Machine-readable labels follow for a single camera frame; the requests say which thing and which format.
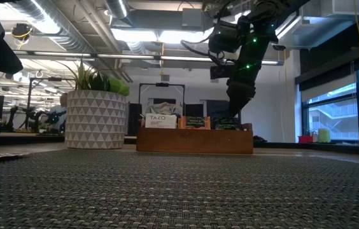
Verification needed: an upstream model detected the black metal table frame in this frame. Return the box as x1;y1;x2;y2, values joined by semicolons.
252;135;359;157

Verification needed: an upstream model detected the silver corrugated duct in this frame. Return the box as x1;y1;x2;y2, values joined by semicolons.
7;0;94;53

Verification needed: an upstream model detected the person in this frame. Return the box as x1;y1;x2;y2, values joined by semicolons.
47;93;68;133

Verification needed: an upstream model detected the silver round air duct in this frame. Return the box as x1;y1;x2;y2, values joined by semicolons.
104;0;130;19

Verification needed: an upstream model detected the dark office desk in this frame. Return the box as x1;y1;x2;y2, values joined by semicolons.
0;130;66;144

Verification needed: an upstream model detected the yellow-green container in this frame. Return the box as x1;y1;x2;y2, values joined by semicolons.
317;128;332;144

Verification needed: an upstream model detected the black metal stand frame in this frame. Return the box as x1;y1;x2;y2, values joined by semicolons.
24;76;76;132
138;82;186;116

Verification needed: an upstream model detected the window with black frame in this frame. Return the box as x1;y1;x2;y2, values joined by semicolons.
299;60;359;143

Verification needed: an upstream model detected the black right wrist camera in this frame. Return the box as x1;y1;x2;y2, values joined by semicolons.
209;64;235;80

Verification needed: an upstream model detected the yellow cable reel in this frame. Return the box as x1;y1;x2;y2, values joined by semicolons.
10;22;34;44

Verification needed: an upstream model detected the pale patterned jacket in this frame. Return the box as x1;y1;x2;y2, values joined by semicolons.
145;101;183;116

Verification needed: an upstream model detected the wooden tea organiser box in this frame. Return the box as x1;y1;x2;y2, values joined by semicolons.
136;121;255;155

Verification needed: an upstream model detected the succulent in triangle-patterned pot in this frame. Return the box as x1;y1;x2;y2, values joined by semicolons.
57;59;130;150

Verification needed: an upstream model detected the grey woven placemat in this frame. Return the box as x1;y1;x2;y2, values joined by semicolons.
0;148;359;229

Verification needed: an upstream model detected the long ceiling light strip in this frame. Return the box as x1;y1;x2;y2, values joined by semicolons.
13;50;285;66

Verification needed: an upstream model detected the grey ceiling air unit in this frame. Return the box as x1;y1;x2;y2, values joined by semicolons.
181;7;204;28

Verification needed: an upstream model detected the white orange Tazo tea packet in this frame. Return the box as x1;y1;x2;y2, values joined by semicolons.
144;113;178;129

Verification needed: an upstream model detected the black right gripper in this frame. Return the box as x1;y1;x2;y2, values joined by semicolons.
225;44;263;120

